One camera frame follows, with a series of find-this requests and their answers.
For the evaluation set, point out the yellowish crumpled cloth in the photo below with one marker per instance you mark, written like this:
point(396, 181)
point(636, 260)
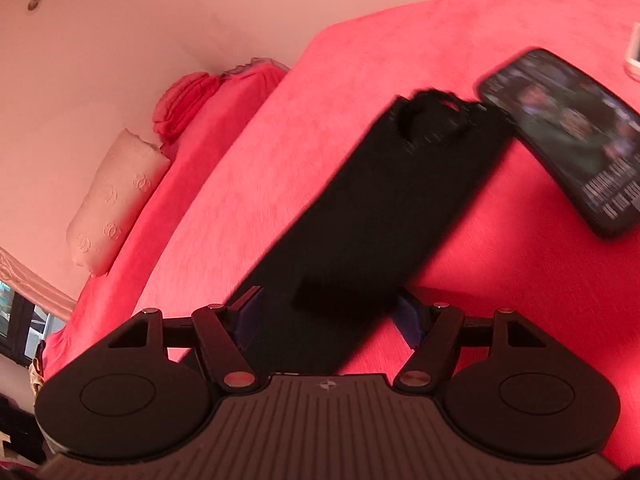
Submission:
point(37, 372)

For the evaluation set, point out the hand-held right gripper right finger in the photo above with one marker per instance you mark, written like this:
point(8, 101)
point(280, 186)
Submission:
point(411, 321)

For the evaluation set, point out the bed with red sheet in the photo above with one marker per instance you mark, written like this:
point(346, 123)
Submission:
point(165, 200)

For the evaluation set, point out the red ruffled pillow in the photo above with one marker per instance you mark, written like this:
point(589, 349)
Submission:
point(180, 102)

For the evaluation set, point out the black smartphone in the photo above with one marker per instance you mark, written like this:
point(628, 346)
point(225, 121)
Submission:
point(570, 135)

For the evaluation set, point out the cream embossed pillow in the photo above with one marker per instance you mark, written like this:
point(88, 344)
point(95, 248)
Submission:
point(117, 205)

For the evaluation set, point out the black knit pants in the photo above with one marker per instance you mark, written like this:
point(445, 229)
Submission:
point(375, 210)

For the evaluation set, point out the small white object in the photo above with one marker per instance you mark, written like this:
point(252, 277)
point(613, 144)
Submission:
point(635, 55)

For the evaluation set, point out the pale pink curtain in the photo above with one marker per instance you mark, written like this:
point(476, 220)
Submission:
point(30, 280)

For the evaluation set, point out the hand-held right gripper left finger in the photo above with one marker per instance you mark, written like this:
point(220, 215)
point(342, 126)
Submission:
point(250, 312)

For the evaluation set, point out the dark framed window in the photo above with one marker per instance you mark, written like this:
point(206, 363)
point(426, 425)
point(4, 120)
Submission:
point(20, 321)

